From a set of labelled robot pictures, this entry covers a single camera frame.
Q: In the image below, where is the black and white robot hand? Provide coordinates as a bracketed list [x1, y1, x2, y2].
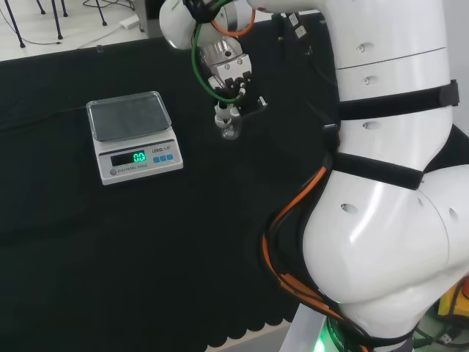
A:
[207, 52, 268, 129]

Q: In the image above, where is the small clear glass beaker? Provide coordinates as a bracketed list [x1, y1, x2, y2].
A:
[220, 115, 244, 142]

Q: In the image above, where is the grey metal cabinet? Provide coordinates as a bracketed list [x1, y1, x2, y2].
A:
[135, 0, 166, 40]

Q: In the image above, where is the white electronic balance steel pan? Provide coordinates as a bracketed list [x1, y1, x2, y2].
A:
[85, 90, 185, 186]

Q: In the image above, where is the black tripod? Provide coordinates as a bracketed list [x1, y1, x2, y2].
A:
[92, 0, 109, 27]
[4, 0, 70, 49]

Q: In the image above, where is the black bench cloth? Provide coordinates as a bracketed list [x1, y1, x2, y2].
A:
[0, 12, 344, 352]

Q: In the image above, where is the yellow stop button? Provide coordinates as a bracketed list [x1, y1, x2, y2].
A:
[437, 274, 469, 320]

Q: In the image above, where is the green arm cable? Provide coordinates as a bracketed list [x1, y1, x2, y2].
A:
[191, 0, 247, 104]

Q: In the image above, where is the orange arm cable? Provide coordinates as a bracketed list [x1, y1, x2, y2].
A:
[210, 6, 368, 348]

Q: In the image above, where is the black balance power cable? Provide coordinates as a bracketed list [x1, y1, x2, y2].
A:
[0, 105, 89, 129]

